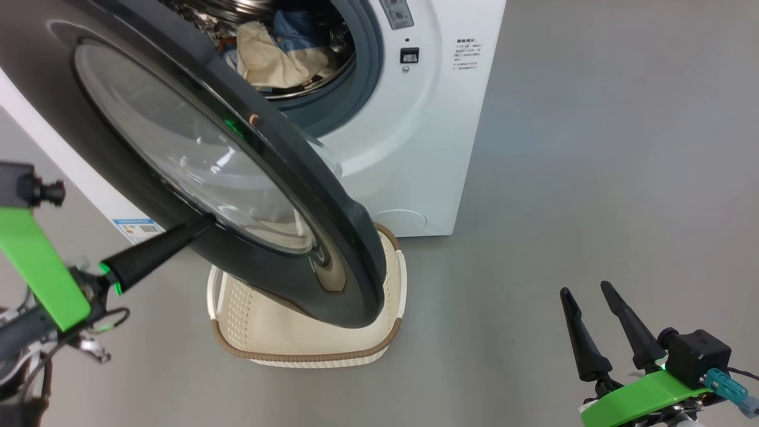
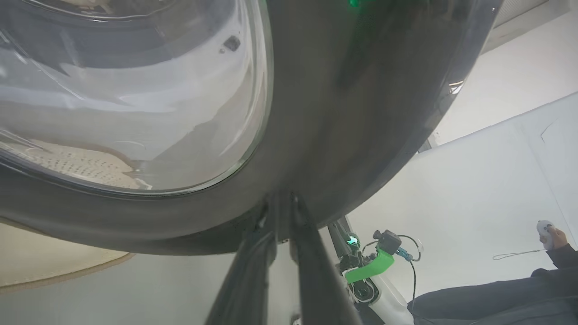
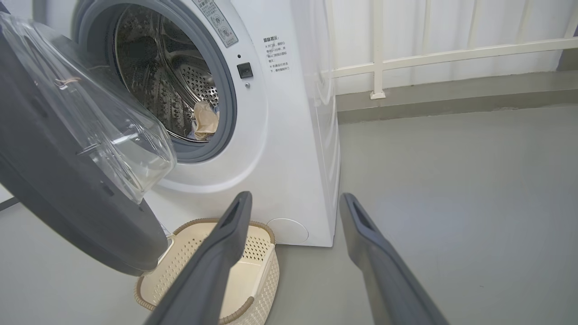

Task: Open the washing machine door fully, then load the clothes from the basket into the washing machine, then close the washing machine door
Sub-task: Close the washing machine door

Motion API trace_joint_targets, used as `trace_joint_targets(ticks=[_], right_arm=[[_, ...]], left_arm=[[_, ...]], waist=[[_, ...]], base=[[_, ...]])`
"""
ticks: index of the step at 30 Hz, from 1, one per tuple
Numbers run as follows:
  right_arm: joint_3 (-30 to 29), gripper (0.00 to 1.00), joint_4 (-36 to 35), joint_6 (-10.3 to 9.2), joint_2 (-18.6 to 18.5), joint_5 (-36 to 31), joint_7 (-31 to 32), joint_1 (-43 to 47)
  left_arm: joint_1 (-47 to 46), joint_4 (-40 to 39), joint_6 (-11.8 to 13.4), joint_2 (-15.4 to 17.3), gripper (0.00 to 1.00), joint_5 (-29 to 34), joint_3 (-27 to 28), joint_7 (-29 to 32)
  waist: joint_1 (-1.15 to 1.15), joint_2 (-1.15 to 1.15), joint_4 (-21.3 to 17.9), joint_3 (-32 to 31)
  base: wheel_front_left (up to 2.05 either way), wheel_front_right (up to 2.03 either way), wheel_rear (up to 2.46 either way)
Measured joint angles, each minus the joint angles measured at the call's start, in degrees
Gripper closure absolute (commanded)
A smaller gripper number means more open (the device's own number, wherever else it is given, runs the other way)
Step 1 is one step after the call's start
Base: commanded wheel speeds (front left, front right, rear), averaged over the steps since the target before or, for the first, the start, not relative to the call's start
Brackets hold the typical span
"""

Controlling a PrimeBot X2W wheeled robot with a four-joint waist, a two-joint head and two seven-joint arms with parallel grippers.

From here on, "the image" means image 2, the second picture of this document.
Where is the white front-load washing machine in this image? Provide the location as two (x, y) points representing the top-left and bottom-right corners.
(0, 0), (271, 192)

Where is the cream perforated laundry basket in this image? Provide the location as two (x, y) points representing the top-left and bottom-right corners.
(0, 138), (152, 295)

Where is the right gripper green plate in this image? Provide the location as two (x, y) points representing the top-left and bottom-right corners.
(327, 218), (395, 285)

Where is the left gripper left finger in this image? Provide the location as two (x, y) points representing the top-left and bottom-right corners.
(205, 194), (277, 325)

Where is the person's bare hand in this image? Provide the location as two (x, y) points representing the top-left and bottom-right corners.
(544, 226), (569, 251)

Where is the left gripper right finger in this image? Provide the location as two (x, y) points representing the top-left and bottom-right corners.
(288, 193), (363, 325)

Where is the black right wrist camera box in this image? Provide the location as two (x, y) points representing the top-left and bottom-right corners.
(373, 229), (402, 255)

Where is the thin controller wrist strap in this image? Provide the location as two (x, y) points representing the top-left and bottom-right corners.
(492, 248), (548, 261)

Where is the person in dark clothing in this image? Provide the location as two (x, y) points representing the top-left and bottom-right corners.
(408, 243), (578, 325)

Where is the dark grey washing machine door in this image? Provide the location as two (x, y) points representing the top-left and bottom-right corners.
(0, 0), (504, 256)

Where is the white handheld controller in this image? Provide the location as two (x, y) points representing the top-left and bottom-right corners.
(536, 220), (555, 251)

